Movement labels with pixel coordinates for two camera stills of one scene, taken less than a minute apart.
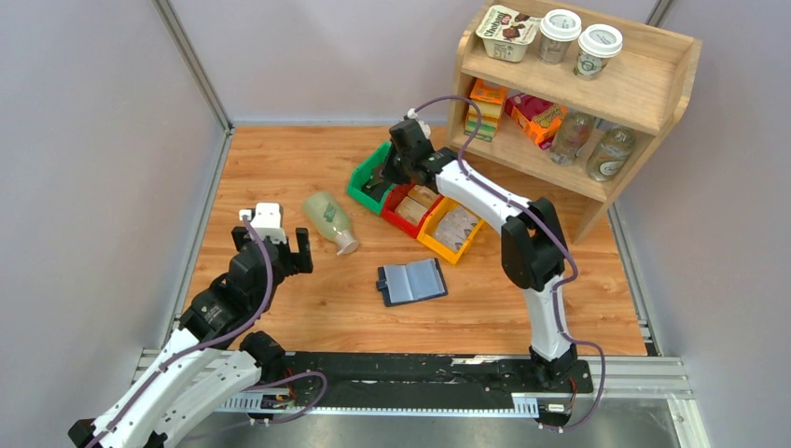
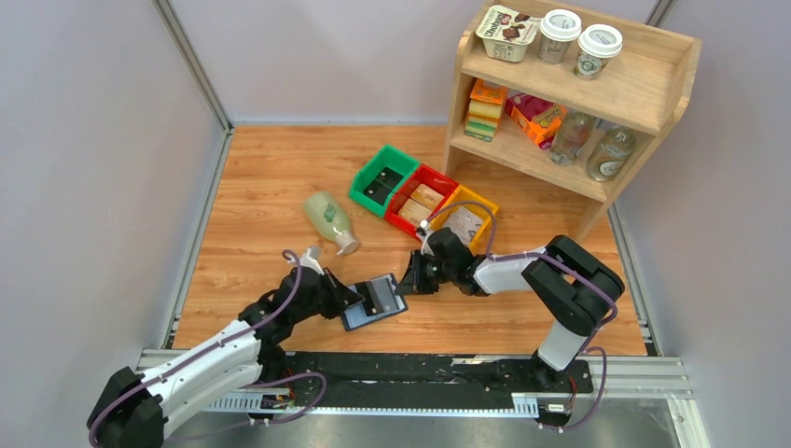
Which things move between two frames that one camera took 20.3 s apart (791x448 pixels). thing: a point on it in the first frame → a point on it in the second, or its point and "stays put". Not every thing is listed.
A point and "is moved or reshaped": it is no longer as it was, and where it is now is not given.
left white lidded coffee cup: x=558 y=28 stays put
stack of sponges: x=490 y=97 stays put
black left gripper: x=304 y=262 → x=340 y=295
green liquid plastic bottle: x=328 y=217 stays put
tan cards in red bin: x=413 y=207 stays put
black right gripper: x=391 y=175 → x=412 y=283
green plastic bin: x=367 y=167 stays put
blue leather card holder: x=411 y=282 is moved or reshaped
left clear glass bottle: x=575 y=130 stays put
